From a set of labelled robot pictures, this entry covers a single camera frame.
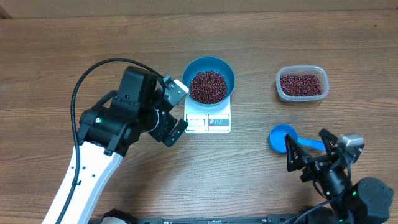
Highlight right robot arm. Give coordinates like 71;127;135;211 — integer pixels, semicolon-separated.
284;129;394;224

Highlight teal metal bowl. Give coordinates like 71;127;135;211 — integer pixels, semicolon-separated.
182;57;236;100

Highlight clear plastic container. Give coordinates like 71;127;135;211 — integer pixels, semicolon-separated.
275;65;330;103

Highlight red beans in container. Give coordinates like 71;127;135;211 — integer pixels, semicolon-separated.
280;75;322;96

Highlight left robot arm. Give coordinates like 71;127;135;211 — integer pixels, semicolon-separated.
43;66;189;223

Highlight blue plastic measuring scoop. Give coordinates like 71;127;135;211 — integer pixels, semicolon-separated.
268;124;325;154

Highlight red beans in bowl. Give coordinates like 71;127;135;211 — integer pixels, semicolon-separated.
190;70;228;104

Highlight white digital kitchen scale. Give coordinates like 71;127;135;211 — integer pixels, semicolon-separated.
184;97;231;134

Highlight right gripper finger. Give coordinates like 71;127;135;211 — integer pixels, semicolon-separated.
318;128;338;156
284;134;312;172

